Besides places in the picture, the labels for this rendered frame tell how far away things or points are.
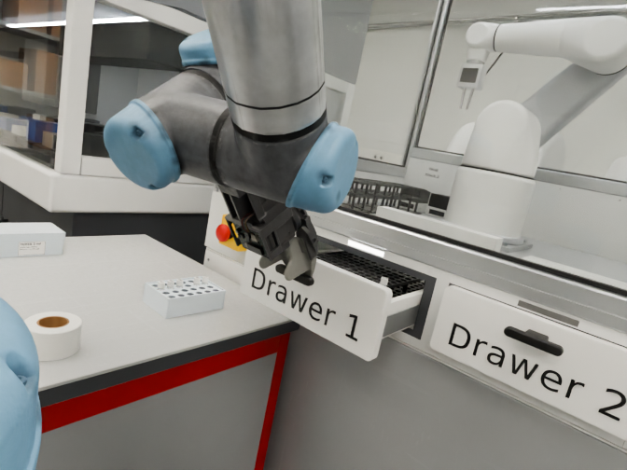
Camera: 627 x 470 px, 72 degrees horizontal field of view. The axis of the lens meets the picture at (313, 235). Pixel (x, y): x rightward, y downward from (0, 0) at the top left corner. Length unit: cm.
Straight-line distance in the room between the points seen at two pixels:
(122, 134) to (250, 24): 17
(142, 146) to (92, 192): 95
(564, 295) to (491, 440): 26
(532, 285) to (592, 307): 8
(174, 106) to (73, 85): 89
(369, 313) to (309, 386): 36
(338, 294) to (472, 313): 21
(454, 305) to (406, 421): 24
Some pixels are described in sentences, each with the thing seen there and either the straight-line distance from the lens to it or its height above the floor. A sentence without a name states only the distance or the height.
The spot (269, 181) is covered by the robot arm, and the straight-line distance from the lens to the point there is 35.
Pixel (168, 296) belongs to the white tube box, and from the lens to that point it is 82.
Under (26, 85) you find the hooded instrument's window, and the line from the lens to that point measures 153.
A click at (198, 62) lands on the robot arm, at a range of 47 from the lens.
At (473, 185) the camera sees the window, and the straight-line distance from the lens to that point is 74.
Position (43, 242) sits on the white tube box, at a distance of 109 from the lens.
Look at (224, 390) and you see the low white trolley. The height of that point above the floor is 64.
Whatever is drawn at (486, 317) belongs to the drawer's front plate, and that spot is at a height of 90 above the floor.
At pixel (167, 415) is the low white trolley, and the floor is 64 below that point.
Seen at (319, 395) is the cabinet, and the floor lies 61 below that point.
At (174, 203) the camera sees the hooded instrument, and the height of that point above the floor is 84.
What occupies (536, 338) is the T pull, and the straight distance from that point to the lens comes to 66.
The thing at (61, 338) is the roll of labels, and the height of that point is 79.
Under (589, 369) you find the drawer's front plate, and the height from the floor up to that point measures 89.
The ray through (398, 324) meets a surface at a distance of 72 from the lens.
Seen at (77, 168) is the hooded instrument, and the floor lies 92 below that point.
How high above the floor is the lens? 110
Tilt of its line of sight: 11 degrees down
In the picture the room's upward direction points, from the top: 11 degrees clockwise
